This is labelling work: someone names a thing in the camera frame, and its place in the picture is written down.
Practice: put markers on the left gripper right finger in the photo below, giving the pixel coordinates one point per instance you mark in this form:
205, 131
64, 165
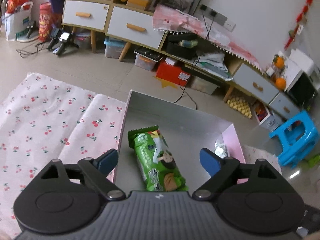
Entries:
222, 173

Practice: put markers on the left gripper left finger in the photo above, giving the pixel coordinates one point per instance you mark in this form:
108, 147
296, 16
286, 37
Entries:
95, 172

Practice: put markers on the green snack packet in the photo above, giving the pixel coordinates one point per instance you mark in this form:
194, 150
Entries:
157, 165

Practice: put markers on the silver foil snack packet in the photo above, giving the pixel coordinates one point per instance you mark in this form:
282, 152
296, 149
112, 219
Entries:
220, 149

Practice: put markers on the pink cardboard box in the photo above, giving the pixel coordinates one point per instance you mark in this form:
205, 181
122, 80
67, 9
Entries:
185, 130

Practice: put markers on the yellow egg tray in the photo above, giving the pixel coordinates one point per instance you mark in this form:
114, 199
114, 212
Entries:
241, 105

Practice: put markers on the cherry print tablecloth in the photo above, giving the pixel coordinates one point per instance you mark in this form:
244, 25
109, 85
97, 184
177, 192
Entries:
45, 119

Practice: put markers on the blue plastic stool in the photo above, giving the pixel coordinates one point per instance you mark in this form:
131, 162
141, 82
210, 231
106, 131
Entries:
298, 136

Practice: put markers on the orange fruit lower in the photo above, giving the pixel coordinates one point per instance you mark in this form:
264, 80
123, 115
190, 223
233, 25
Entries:
280, 83

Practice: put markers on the orange fruit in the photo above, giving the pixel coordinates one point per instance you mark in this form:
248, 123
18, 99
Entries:
280, 83
279, 62

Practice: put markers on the red cardboard box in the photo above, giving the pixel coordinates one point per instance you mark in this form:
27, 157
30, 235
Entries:
171, 75

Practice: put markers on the orange fruit upper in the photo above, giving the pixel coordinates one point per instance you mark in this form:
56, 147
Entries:
279, 62

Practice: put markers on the white shopping bag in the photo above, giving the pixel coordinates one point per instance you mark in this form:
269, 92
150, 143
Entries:
16, 23

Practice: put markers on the pink cloth on cabinet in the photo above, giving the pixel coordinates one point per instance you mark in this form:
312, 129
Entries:
172, 20

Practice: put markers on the wooden tv cabinet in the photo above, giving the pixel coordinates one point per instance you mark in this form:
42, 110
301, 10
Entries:
134, 26

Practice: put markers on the red cylindrical drum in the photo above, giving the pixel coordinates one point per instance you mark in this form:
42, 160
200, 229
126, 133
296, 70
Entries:
46, 19

